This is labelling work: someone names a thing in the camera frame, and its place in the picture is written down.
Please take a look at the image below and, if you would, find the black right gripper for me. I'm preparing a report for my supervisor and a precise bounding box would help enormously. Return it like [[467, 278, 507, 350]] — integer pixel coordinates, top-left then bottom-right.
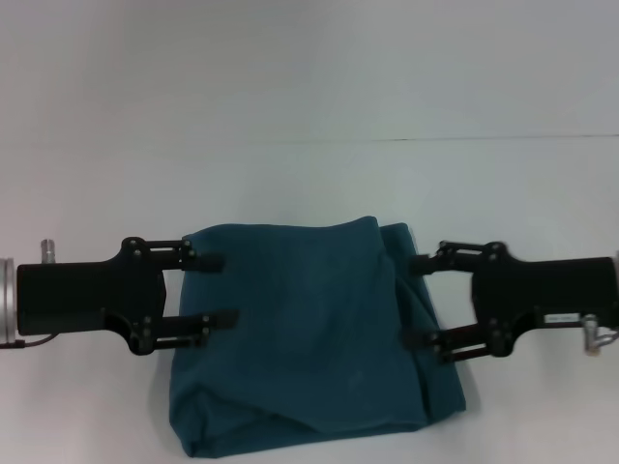
[[404, 240, 619, 366]]

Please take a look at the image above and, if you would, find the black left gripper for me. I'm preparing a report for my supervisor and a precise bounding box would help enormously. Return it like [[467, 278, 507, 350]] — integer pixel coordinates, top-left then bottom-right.
[[15, 236, 242, 358]]

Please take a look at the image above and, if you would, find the teal blue shirt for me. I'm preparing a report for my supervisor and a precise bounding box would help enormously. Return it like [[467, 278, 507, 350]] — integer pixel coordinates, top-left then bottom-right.
[[167, 216, 468, 432]]

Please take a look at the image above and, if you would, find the silver stud on right gripper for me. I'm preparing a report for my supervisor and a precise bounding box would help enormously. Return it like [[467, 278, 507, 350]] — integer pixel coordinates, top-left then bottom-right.
[[579, 313, 618, 358]]

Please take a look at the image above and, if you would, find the dark cable with silver plug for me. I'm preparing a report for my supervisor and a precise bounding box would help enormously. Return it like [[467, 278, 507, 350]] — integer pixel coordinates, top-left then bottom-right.
[[0, 333, 59, 350]]

